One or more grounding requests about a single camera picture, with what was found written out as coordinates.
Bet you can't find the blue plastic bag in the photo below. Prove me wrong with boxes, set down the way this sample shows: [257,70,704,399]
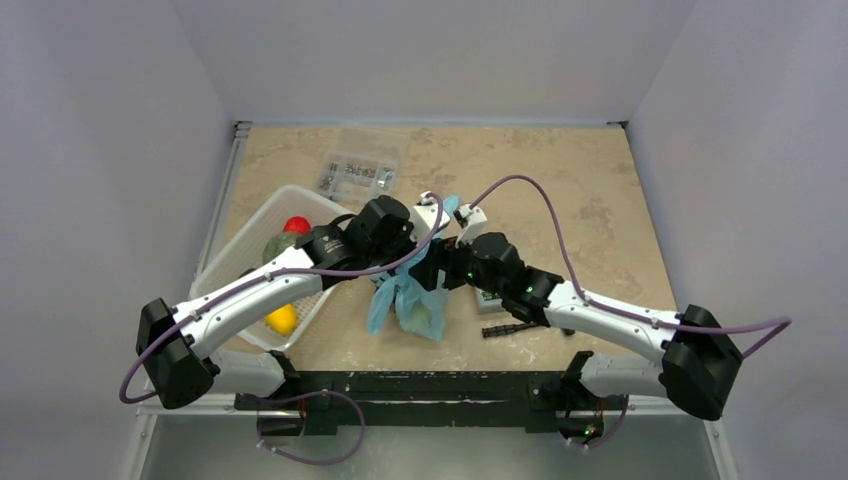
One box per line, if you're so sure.
[367,192,460,341]

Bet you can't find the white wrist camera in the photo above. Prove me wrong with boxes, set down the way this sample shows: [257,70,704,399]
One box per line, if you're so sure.
[408,191,450,245]
[454,204,488,245]

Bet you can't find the yellow fake lemon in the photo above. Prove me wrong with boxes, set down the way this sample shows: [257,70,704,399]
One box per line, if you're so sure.
[265,304,299,336]

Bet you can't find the aluminium frame rail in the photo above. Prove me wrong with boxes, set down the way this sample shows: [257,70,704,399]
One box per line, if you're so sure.
[193,120,254,278]

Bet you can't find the green circuit board box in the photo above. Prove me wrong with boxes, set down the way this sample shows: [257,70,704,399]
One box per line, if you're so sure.
[474,288,505,314]

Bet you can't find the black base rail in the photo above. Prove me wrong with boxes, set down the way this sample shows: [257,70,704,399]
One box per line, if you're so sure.
[234,352,627,438]

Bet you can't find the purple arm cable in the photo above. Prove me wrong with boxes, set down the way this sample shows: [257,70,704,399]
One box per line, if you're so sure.
[117,192,444,405]
[460,174,793,361]

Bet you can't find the red fake fruit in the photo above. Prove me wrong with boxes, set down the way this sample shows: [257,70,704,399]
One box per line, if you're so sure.
[282,216,312,235]

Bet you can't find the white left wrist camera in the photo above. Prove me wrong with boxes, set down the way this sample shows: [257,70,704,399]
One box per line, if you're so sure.
[408,191,450,245]

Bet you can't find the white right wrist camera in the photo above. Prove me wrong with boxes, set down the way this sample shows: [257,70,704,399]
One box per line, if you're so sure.
[454,204,488,245]

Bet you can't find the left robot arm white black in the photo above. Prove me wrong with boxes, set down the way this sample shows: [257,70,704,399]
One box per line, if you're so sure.
[119,192,446,410]

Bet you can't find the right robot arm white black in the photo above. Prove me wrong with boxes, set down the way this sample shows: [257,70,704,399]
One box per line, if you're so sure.
[410,233,743,421]

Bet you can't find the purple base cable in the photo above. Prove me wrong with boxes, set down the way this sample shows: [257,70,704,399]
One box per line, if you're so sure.
[255,389,367,466]

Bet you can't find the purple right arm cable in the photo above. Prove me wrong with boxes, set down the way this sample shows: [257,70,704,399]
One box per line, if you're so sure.
[460,174,793,361]

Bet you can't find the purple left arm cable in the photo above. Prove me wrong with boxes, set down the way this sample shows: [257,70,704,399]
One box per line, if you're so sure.
[117,192,444,405]

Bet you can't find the green fake fruit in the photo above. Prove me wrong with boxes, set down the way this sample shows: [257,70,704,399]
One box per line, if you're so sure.
[261,232,300,264]

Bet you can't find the black T-handle tool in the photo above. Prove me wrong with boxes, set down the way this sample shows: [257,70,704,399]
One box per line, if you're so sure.
[481,323,544,339]

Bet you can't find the white plastic basket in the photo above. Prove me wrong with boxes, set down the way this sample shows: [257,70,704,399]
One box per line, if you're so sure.
[190,185,348,351]

